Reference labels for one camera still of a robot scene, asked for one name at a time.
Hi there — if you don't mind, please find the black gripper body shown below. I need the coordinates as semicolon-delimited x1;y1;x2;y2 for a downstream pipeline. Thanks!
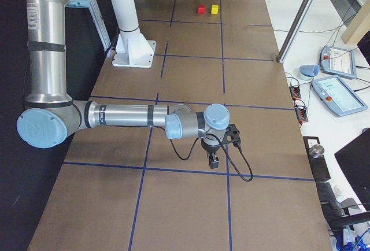
201;138;220;154

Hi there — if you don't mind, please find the yellow wooden block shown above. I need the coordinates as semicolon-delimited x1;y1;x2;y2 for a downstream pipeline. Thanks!
211;5;219;15

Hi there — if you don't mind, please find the red wooden block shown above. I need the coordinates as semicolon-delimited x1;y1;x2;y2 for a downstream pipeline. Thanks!
197;5;206;14

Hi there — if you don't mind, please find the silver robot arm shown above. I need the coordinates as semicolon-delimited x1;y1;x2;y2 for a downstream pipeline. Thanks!
17;0;231;168

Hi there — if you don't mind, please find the near orange black connector box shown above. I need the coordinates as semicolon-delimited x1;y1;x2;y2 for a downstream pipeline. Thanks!
294;105;309;124

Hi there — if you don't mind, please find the orange black connector box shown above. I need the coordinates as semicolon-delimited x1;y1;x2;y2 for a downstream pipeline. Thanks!
294;105;309;124
289;85;301;100

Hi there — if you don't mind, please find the far orange black connector box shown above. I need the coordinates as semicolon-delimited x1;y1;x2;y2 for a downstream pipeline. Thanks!
289;85;301;100

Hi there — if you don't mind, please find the silver metal cylinder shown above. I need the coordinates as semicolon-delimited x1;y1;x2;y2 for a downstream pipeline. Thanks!
308;144;325;158

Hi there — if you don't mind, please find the near teach pendant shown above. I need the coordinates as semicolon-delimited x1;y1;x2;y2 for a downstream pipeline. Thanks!
312;75;368;117

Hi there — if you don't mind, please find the teach pendant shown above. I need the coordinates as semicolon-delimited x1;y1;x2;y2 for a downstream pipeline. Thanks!
312;75;368;117
319;46;357;79

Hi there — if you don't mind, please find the black monitor corner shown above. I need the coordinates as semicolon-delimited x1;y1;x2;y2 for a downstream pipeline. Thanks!
335;129;370;210

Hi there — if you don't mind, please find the black office chair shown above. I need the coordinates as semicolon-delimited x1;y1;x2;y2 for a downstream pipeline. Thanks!
316;182;369;236

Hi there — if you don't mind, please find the far teach pendant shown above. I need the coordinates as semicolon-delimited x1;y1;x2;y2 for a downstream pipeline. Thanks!
319;46;357;79

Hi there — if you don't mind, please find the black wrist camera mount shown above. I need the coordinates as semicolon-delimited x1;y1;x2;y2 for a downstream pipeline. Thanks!
222;124;241;147

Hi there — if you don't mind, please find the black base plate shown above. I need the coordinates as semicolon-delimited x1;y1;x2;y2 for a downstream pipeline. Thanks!
303;136;331;182

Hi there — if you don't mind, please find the white camera pole with base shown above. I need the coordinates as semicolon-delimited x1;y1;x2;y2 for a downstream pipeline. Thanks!
111;0;156;68

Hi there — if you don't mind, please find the aluminium frame post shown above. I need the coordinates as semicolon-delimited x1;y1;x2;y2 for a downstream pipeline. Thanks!
276;0;314;64

